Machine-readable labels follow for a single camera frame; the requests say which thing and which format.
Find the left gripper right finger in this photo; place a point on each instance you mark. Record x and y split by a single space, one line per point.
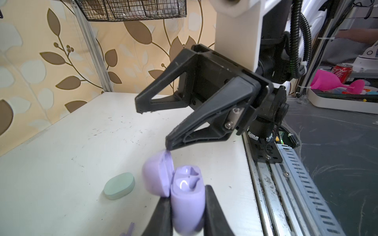
215 223

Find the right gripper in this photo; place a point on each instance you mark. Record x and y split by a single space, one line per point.
225 97

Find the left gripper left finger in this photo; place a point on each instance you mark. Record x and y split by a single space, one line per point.
160 223

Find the purple charging case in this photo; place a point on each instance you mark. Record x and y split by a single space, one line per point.
184 186

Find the mint green charging case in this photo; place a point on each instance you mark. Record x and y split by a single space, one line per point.
119 186

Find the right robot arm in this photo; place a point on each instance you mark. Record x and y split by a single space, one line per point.
271 39

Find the purple earbud lower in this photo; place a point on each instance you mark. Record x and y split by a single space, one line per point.
130 230

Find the pink plastic goblet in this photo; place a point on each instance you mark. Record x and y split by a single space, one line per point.
325 80

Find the red soda can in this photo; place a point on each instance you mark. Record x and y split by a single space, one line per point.
342 71

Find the white tray with clutter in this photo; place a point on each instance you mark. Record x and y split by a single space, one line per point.
342 104

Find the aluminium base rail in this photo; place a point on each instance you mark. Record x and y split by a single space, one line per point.
288 201

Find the right wire basket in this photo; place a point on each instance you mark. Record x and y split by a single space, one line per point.
132 10

